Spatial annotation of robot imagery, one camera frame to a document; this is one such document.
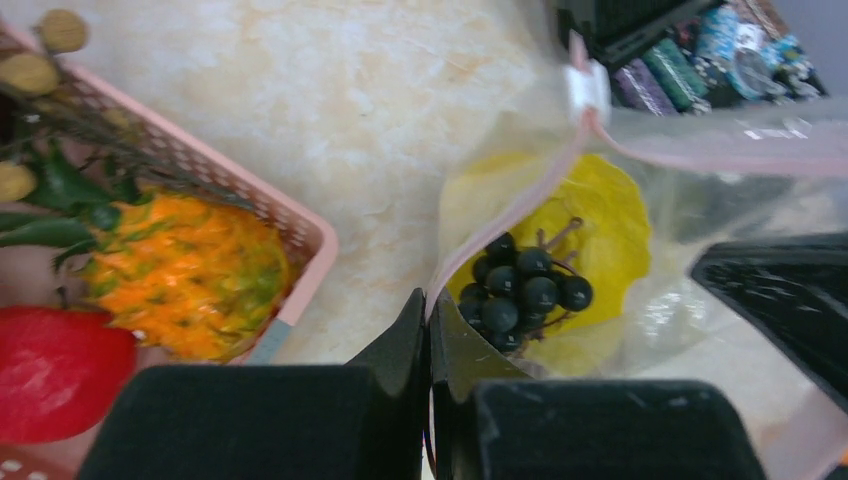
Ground orange spiky fruit toy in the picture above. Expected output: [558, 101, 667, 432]
[80, 188, 295, 363]

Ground purple poker chip stack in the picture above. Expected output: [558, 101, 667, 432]
[612, 58, 678, 116]

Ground yellow napa cabbage toy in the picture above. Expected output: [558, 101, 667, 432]
[439, 153, 652, 378]

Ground light blue poker chip stack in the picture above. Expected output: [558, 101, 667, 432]
[694, 4, 739, 66]

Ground red apple toy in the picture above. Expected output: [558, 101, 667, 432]
[1, 305, 137, 445]

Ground dark black grape bunch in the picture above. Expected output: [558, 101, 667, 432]
[457, 217, 594, 356]

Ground green poker chip stack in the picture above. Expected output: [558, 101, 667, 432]
[641, 38, 711, 113]

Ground clear zip top bag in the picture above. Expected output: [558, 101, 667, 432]
[425, 34, 847, 479]

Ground pink plastic food basket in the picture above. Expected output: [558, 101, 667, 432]
[0, 19, 340, 480]

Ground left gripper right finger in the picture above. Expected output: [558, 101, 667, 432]
[429, 293, 765, 479]

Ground black poker chip case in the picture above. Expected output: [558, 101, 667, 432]
[554, 1, 827, 115]

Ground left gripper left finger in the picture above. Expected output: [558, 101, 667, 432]
[78, 290, 427, 479]

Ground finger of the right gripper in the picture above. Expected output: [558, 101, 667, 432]
[690, 232, 847, 410]

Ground tan longan fruit cluster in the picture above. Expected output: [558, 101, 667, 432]
[0, 7, 134, 205]

